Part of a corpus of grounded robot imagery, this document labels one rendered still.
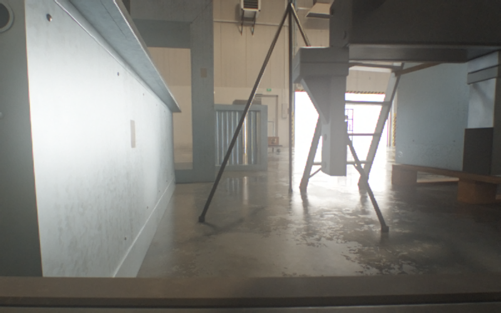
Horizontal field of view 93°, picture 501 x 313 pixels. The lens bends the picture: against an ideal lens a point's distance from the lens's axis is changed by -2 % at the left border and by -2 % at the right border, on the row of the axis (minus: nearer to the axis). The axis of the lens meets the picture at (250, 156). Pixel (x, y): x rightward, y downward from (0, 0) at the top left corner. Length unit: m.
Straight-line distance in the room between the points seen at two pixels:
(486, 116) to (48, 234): 0.47
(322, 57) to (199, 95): 2.03
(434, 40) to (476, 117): 0.09
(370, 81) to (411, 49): 12.06
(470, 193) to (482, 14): 1.68
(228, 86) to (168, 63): 2.42
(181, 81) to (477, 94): 10.15
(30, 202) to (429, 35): 0.42
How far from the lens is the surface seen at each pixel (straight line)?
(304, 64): 0.21
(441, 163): 2.16
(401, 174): 2.30
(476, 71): 0.30
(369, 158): 2.08
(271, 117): 10.29
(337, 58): 0.22
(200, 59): 2.29
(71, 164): 0.44
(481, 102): 0.29
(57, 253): 0.42
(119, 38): 0.61
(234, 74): 10.36
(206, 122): 2.19
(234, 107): 2.91
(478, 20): 0.27
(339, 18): 0.24
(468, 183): 1.92
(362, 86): 12.06
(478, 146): 0.29
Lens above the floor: 0.39
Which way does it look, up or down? 4 degrees down
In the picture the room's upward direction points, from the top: straight up
